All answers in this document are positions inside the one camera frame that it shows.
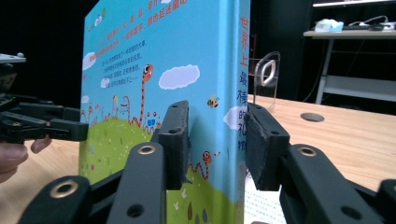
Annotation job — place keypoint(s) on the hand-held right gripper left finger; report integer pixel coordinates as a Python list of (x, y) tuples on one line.
[(176, 146)]

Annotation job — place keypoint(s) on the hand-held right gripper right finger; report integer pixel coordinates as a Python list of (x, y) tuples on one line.
[(266, 149)]

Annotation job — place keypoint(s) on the clear acrylic book rack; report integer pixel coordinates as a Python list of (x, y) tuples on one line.
[(267, 90)]

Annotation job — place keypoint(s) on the light blue picture book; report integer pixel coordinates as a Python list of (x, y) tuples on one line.
[(186, 46)]

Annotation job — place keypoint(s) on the round grey table grommet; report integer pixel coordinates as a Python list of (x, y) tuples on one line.
[(312, 117)]

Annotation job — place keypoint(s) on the white metal stand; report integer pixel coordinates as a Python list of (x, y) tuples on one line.
[(358, 84)]

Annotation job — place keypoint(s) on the light blue tissue pack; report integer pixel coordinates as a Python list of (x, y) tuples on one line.
[(328, 25)]

